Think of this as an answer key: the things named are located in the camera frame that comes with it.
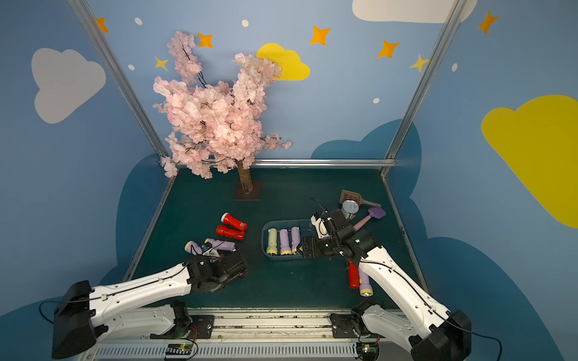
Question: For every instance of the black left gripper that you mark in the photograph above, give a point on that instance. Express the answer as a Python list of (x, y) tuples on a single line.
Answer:
[(230, 262)]

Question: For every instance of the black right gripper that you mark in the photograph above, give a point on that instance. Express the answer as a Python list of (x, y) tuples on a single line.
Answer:
[(314, 246)]

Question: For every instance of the purple flashlight group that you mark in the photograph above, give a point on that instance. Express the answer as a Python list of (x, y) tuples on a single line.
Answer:
[(295, 239)]

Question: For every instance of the light purple flashlight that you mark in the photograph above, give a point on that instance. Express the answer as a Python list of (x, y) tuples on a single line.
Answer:
[(285, 247)]

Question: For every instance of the teal plastic storage box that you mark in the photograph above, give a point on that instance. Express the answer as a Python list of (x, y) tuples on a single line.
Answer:
[(306, 230)]

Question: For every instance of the pale yellow flashlight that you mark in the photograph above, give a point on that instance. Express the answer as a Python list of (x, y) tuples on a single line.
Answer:
[(272, 242)]

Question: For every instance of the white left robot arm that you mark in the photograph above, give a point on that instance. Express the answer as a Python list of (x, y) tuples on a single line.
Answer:
[(80, 317)]

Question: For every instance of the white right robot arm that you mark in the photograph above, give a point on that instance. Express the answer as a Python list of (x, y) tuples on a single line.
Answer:
[(428, 330)]

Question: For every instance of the purple flashlight left far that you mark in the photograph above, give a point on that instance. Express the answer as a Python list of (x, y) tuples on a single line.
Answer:
[(193, 248)]

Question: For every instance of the purple flashlight front left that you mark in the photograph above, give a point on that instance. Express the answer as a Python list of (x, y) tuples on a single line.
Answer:
[(221, 245)]

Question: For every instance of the silver pull-tab tin can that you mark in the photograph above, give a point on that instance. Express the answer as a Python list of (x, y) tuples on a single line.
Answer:
[(350, 209)]

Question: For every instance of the red flashlight right group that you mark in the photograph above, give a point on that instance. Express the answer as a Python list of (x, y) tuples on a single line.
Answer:
[(354, 280)]

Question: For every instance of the brown plastic litter scoop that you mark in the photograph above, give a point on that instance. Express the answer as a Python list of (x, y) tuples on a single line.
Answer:
[(347, 195)]

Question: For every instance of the purple flashlight far right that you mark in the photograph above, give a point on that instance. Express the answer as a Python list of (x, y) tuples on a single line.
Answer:
[(365, 287)]

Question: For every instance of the left green circuit board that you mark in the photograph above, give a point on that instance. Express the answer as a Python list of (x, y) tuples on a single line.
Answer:
[(179, 351)]

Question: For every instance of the green circuit board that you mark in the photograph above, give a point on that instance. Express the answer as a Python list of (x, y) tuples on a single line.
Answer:
[(179, 351), (367, 352)]

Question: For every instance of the right green circuit board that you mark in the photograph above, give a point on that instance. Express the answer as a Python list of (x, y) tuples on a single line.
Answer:
[(367, 352)]

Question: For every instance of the pink blossom artificial tree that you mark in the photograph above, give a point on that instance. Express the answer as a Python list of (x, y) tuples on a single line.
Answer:
[(216, 127)]

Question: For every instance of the purple spatula with pink handle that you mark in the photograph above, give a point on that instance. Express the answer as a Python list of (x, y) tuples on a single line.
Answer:
[(373, 213)]

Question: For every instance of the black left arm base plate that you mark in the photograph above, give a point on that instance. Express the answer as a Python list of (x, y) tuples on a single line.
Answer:
[(186, 326)]

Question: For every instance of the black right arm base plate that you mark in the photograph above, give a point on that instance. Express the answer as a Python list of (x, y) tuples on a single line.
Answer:
[(345, 325)]

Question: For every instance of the aluminium frame rail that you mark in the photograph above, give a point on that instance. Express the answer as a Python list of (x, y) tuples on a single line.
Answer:
[(324, 163)]

